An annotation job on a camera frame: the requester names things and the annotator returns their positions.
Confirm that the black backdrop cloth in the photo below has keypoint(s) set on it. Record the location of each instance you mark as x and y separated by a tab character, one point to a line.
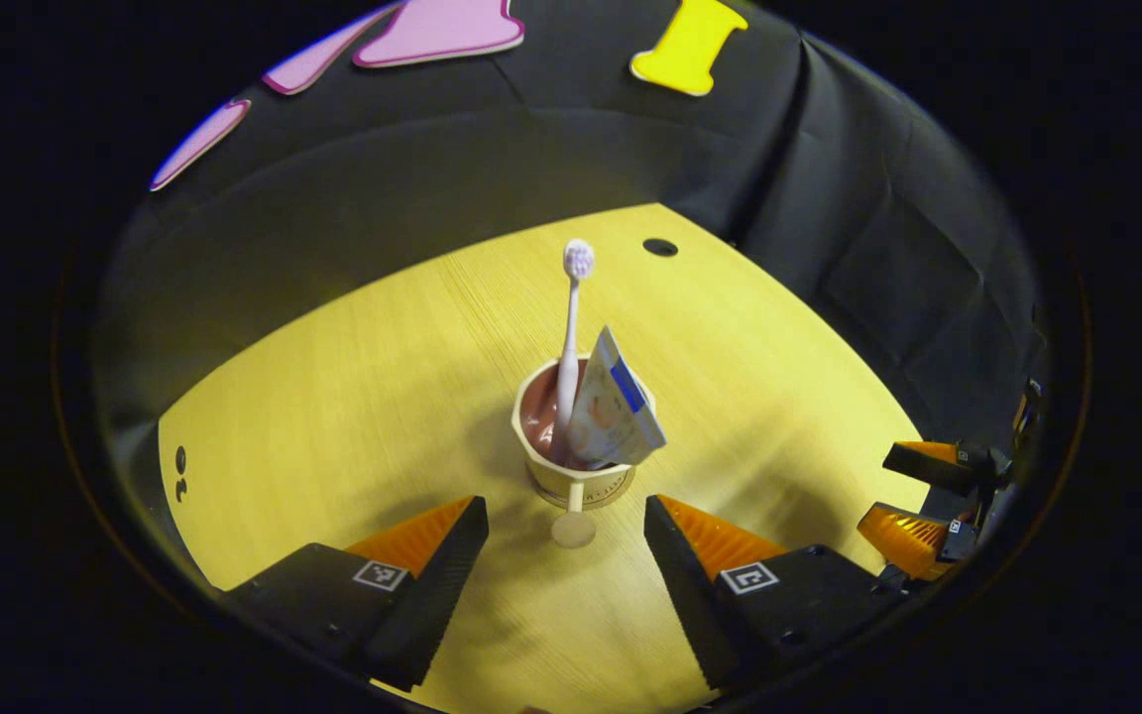
531	149

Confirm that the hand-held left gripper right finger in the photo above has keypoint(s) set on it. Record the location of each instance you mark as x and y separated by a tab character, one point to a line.
680	585

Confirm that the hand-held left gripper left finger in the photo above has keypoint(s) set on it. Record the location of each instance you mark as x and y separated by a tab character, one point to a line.
447	585

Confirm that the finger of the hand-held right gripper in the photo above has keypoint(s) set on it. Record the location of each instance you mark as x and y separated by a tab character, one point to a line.
913	540
938	468

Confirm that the white toothpaste tube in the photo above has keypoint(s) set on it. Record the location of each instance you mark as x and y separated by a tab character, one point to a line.
611	416

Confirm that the pale pink toothbrush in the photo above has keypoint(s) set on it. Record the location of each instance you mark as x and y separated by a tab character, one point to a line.
569	337

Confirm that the wooden desktop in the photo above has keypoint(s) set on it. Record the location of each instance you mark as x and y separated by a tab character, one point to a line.
353	416

